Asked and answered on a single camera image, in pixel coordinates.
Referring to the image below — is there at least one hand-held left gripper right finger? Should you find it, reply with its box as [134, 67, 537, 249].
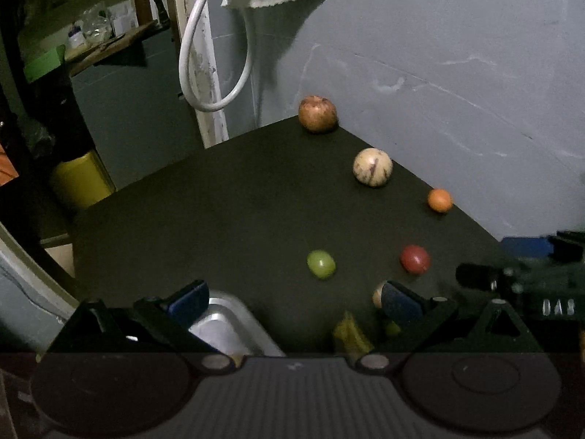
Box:
[355, 280, 547, 372]

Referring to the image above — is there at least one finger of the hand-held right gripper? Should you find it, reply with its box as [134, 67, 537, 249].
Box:
[500, 231, 585, 261]
[456, 263, 517, 293]

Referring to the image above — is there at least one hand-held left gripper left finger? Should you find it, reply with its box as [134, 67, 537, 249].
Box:
[35, 279, 248, 371]

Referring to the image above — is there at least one metal tray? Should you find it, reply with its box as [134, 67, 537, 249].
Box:
[188, 290, 286, 357]

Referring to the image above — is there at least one red round tomato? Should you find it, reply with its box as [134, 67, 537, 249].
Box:
[400, 244, 431, 275]

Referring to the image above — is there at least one yellow banana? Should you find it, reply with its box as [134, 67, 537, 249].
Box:
[333, 311, 375, 360]

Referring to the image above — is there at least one small orange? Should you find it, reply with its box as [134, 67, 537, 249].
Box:
[428, 188, 453, 213]

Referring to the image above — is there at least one green round fruit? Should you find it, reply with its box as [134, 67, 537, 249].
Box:
[306, 249, 337, 280]

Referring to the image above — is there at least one striped cream pepino melon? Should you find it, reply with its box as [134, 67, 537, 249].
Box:
[353, 147, 394, 188]

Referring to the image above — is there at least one cardboard sheet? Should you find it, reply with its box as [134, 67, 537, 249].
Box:
[40, 235, 76, 277]

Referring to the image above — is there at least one yellow container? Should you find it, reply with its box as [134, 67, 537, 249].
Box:
[49, 150, 116, 211]

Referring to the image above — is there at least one wooden shelf board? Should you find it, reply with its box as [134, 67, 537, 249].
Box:
[64, 20, 158, 78]

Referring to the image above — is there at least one green box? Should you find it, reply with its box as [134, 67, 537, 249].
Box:
[23, 45, 67, 84]

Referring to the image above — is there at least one white hose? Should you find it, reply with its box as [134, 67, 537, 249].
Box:
[178, 0, 254, 113]

